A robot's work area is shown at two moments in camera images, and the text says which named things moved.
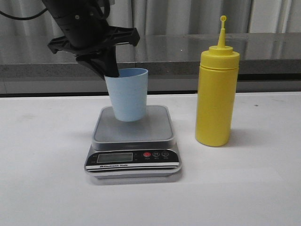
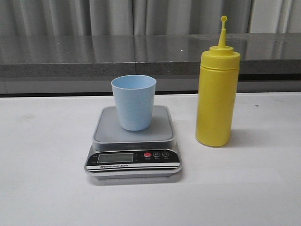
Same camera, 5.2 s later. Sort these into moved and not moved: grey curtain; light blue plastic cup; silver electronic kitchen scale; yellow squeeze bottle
Moved: light blue plastic cup
Not moved: yellow squeeze bottle; grey curtain; silver electronic kitchen scale
